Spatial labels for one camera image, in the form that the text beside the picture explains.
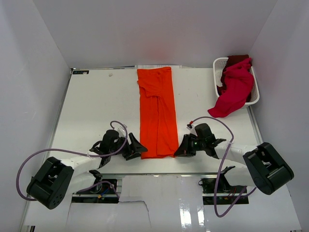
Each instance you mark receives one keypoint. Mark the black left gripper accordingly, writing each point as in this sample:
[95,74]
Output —
[135,148]

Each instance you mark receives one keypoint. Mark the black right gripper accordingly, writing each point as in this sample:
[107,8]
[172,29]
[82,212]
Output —
[184,149]

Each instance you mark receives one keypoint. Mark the orange t shirt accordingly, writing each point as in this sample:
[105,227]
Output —
[158,124]

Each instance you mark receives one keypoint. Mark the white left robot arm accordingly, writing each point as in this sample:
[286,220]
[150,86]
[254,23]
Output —
[58,177]

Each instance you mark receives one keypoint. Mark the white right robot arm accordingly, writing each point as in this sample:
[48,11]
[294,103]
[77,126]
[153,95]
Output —
[262,166]

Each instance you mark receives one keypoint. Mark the printed paper strip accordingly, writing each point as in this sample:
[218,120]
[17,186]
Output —
[157,66]

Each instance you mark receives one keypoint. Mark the crimson red t shirt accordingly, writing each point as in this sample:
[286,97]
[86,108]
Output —
[239,83]

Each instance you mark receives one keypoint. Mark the white perforated plastic basket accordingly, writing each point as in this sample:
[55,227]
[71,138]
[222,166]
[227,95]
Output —
[218,66]

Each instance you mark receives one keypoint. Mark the black label sticker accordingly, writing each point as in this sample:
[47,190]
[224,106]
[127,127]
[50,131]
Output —
[78,72]

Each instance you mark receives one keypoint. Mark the dark maroon t shirt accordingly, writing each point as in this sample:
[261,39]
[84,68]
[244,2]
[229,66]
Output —
[232,60]

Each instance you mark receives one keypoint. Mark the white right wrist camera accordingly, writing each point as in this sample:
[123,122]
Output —
[191,129]

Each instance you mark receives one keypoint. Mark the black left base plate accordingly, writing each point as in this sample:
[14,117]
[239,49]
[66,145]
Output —
[103,193]

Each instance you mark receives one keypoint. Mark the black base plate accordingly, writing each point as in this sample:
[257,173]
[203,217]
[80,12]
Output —
[103,193]
[226,193]

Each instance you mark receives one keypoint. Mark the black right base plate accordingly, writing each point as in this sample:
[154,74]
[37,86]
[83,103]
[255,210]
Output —
[226,193]

